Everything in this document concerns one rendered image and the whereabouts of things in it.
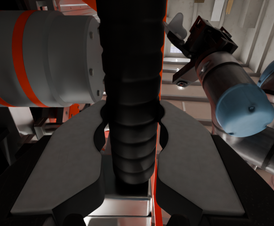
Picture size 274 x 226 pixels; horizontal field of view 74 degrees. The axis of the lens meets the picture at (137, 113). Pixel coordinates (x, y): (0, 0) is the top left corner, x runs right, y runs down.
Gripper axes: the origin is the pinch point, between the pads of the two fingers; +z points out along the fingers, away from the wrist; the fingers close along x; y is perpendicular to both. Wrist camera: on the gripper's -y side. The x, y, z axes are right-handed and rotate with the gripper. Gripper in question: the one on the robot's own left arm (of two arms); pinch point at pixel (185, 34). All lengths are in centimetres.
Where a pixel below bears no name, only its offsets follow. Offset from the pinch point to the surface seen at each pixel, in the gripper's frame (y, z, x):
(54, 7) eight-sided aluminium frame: -5.7, -0.7, 34.6
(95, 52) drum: 0.6, -26.6, 23.5
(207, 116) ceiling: -545, 636, -700
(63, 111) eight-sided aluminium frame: -26.1, -15.6, 27.4
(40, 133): -20.0, -27.9, 29.9
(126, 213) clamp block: -1, -47, 18
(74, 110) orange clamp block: -31.5, -9.5, 24.6
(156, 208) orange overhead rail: -247, 28, -118
